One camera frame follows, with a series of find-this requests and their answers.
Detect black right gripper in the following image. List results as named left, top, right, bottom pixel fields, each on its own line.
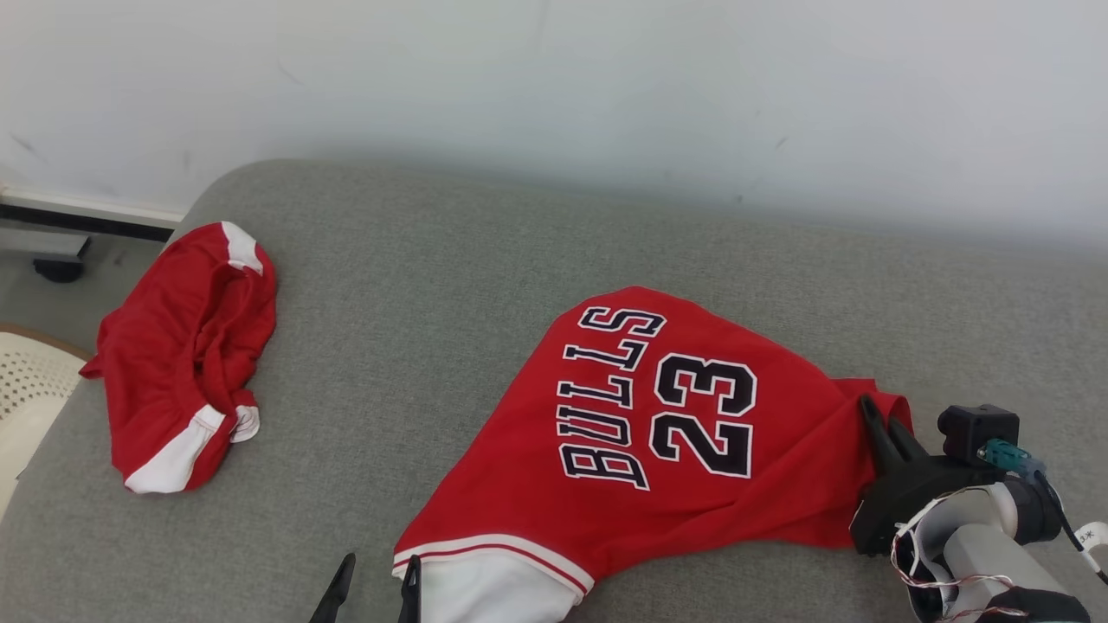
left=849, top=395, right=1006, bottom=557

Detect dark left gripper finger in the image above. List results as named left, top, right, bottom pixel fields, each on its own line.
left=309, top=553, right=358, bottom=623
left=397, top=554, right=423, bottom=623

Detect red Bulls 23 jersey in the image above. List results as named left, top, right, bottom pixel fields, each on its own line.
left=391, top=286, right=915, bottom=623

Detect red shorts with white stripes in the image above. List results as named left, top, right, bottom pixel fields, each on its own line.
left=79, top=222, right=279, bottom=495

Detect white perforated laundry basket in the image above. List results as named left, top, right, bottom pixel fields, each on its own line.
left=0, top=324, right=90, bottom=522

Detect teal right camera connector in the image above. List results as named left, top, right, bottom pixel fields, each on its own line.
left=977, top=438, right=1049, bottom=482

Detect thin red white wire bundle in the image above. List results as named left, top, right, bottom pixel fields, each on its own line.
left=890, top=485, right=1033, bottom=623

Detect black cable with white tag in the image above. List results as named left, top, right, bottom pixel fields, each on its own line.
left=1034, top=472, right=1108, bottom=587

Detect white black wall baseboard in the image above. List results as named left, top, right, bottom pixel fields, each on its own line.
left=0, top=183, right=185, bottom=244

